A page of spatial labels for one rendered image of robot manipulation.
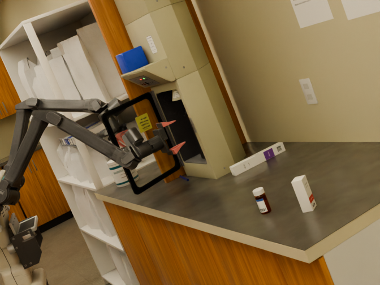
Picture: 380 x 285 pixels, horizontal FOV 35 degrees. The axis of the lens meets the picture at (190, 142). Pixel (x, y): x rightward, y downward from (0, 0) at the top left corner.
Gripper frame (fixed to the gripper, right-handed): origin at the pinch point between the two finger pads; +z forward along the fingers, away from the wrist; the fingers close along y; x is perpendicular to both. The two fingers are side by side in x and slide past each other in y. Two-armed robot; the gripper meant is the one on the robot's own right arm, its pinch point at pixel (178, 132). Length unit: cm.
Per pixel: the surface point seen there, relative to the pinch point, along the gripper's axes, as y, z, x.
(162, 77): 22.8, 6.6, 8.0
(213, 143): -12.9, 16.3, 8.5
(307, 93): -8, 54, -17
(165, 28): 40.7, 17.0, 7.2
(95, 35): 58, 35, 146
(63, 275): -114, -28, 316
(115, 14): 57, 13, 44
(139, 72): 28.4, 1.0, 14.5
